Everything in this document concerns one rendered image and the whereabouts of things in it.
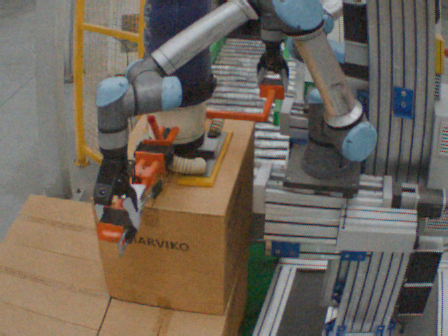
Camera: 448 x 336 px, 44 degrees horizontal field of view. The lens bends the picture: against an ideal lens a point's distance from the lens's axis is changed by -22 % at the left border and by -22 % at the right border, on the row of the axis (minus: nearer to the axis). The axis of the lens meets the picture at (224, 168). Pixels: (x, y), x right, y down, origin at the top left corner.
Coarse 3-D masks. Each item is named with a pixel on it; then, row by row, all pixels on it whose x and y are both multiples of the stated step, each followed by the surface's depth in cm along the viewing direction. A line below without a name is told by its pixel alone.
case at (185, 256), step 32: (224, 128) 227; (224, 160) 208; (192, 192) 192; (224, 192) 192; (160, 224) 187; (192, 224) 184; (224, 224) 183; (128, 256) 195; (160, 256) 192; (192, 256) 190; (224, 256) 189; (128, 288) 202; (160, 288) 199; (192, 288) 196; (224, 288) 195
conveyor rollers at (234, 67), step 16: (224, 48) 433; (240, 48) 436; (256, 48) 435; (224, 64) 406; (240, 64) 404; (256, 64) 403; (288, 64) 408; (224, 80) 381; (240, 80) 381; (256, 80) 379; (224, 96) 358; (240, 96) 357; (256, 96) 356; (288, 96) 361; (256, 112) 340; (272, 112) 339; (256, 128) 324; (272, 128) 323; (256, 144) 308; (272, 144) 307; (256, 160) 293; (272, 160) 292
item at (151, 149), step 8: (144, 144) 185; (152, 144) 185; (160, 144) 185; (168, 144) 184; (136, 152) 179; (144, 152) 178; (152, 152) 180; (160, 152) 181; (168, 152) 179; (136, 160) 180; (152, 160) 179; (160, 160) 178; (168, 160) 182; (160, 168) 179; (168, 168) 180
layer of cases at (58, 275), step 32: (32, 224) 243; (64, 224) 245; (0, 256) 220; (32, 256) 223; (64, 256) 226; (96, 256) 228; (0, 288) 201; (32, 288) 205; (64, 288) 207; (96, 288) 210; (0, 320) 184; (32, 320) 188; (64, 320) 191; (96, 320) 193; (128, 320) 195; (160, 320) 197; (192, 320) 198; (224, 320) 198
